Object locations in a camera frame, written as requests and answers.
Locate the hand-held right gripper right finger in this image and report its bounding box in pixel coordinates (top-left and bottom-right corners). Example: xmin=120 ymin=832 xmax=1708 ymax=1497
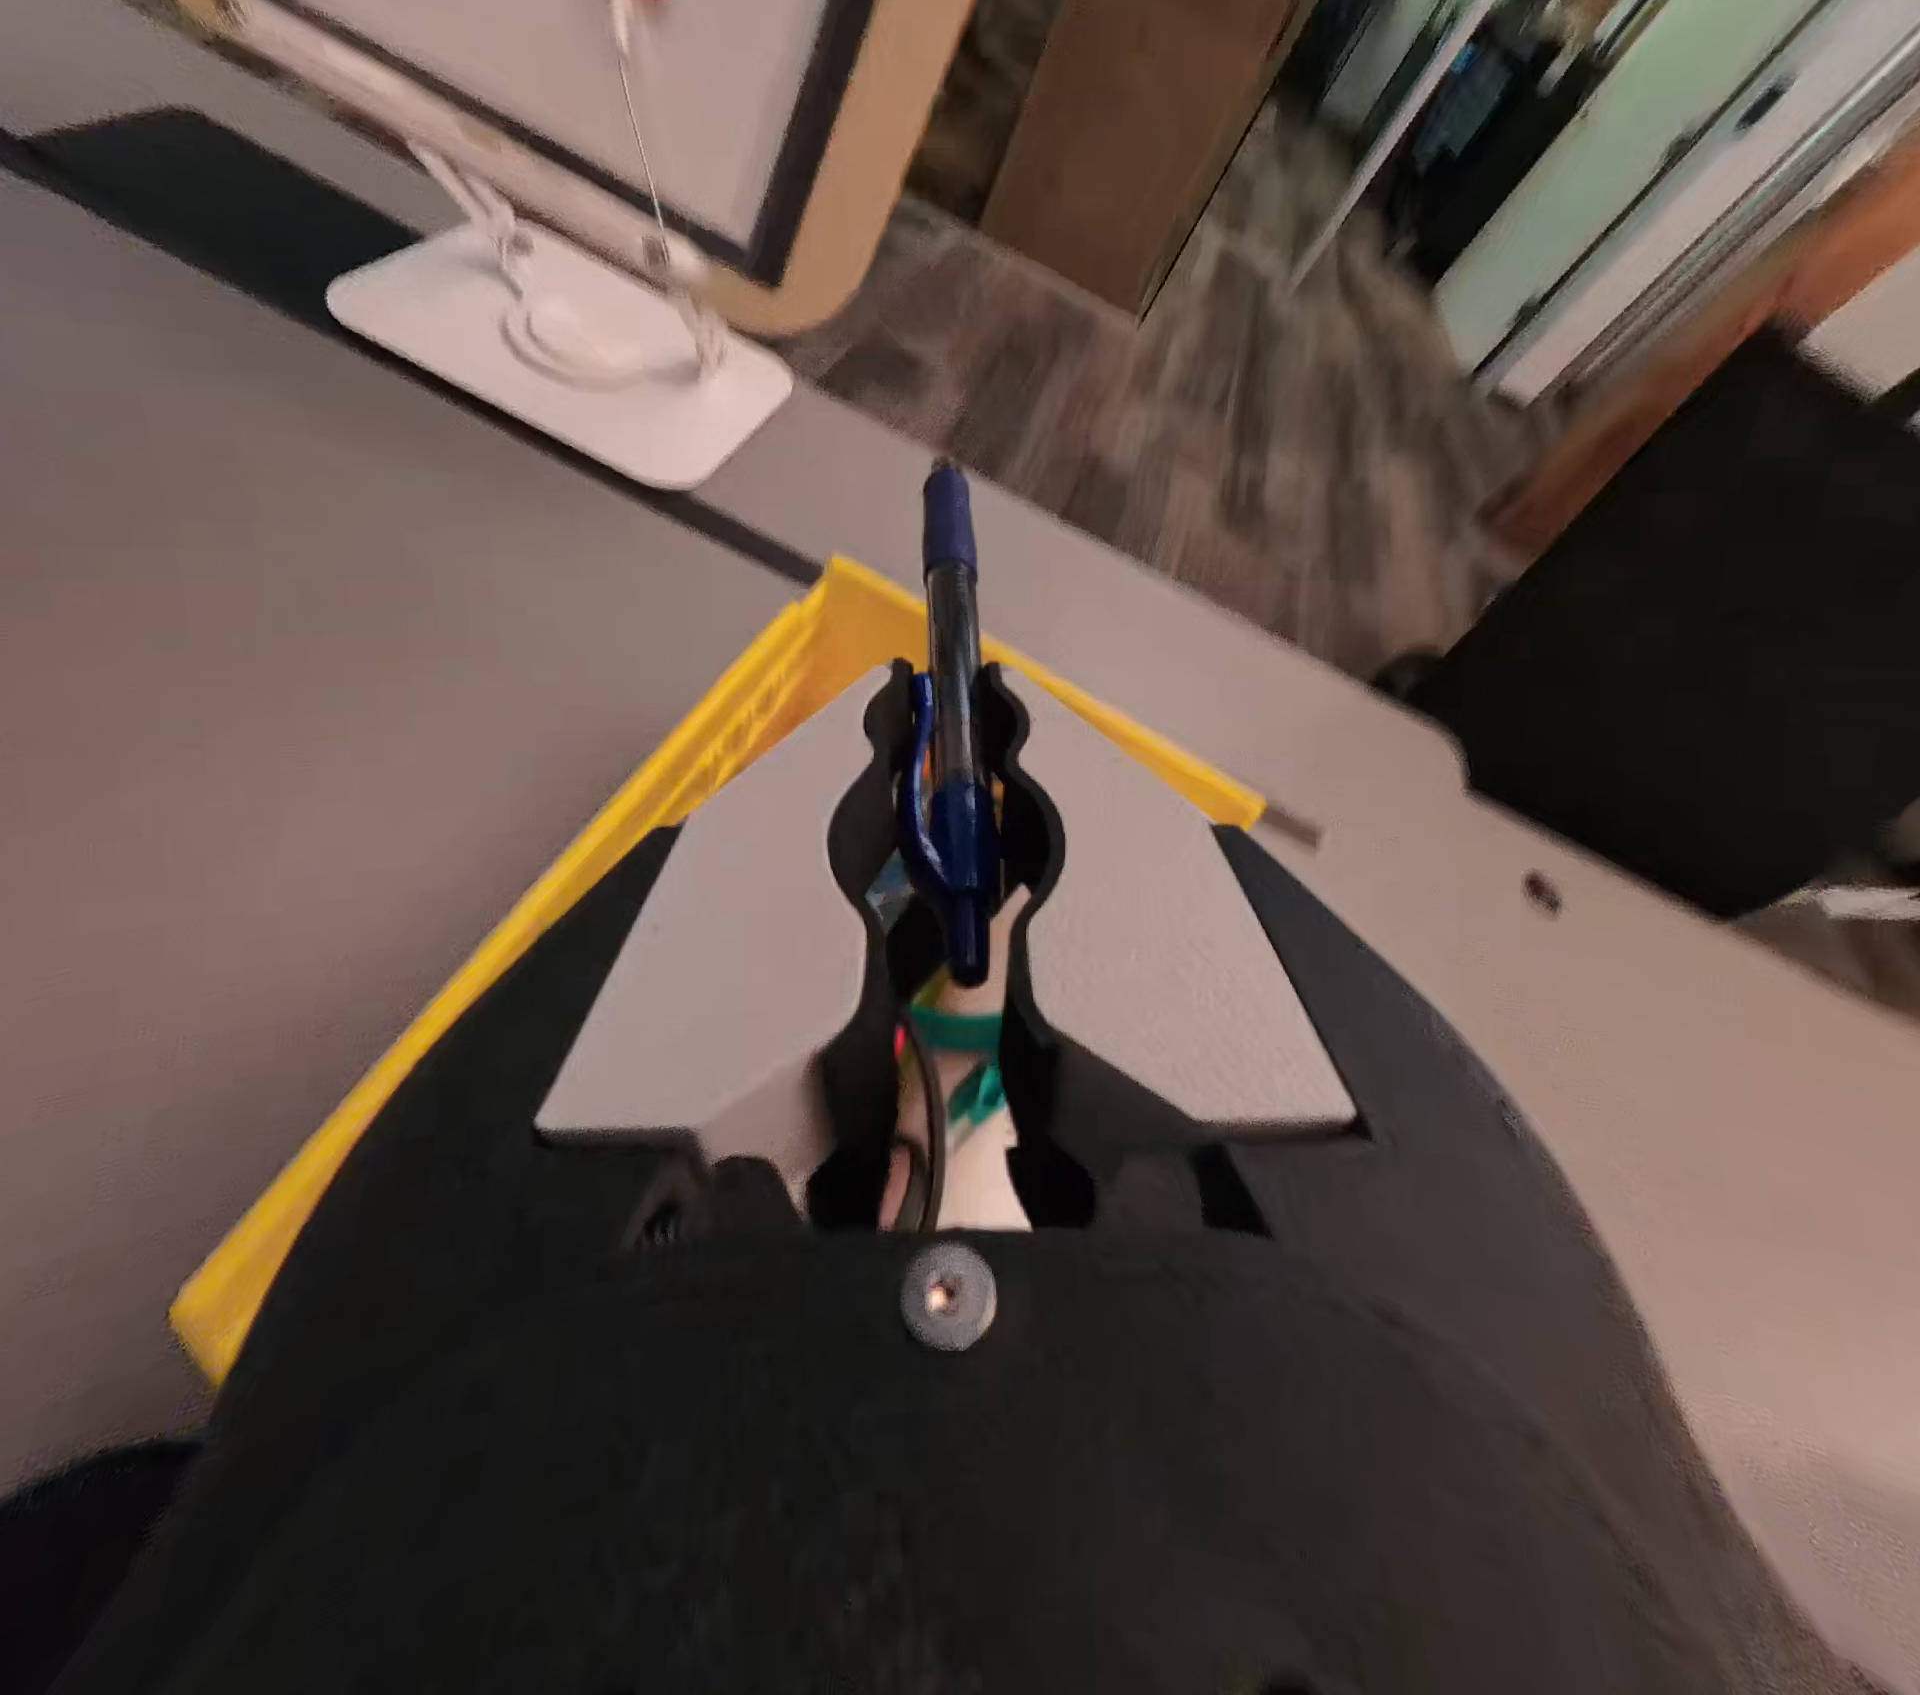
xmin=983 ymin=662 xmax=1366 ymax=1220

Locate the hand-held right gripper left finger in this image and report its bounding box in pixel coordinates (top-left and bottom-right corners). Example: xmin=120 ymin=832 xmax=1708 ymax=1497
xmin=536 ymin=657 xmax=916 ymax=1225

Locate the yellow plastic bin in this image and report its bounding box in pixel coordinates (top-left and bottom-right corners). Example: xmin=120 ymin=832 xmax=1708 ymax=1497
xmin=168 ymin=553 xmax=1271 ymax=1385

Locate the blue retractable pen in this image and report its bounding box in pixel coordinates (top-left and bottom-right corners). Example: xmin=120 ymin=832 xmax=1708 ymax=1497
xmin=894 ymin=461 xmax=1001 ymax=991

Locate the white board stand base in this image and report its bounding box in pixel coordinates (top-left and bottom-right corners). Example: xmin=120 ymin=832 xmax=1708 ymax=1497
xmin=326 ymin=134 xmax=795 ymax=496

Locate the black chair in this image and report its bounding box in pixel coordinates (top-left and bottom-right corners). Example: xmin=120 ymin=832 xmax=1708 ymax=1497
xmin=1407 ymin=328 xmax=1920 ymax=925

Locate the wooden beam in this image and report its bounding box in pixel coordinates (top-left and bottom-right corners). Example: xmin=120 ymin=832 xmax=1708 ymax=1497
xmin=1488 ymin=147 xmax=1920 ymax=553

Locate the wood framed display board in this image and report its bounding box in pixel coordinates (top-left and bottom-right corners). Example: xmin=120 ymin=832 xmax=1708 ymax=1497
xmin=94 ymin=0 xmax=1037 ymax=342

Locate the brown wooden panel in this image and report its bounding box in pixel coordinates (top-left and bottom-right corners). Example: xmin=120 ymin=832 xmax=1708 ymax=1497
xmin=976 ymin=0 xmax=1341 ymax=313

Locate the green lit glass partition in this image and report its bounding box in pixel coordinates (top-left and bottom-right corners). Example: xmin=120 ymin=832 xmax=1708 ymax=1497
xmin=1293 ymin=0 xmax=1920 ymax=395

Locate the green cable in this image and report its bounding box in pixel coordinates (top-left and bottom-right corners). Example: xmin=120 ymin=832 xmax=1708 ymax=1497
xmin=907 ymin=991 xmax=1022 ymax=1146

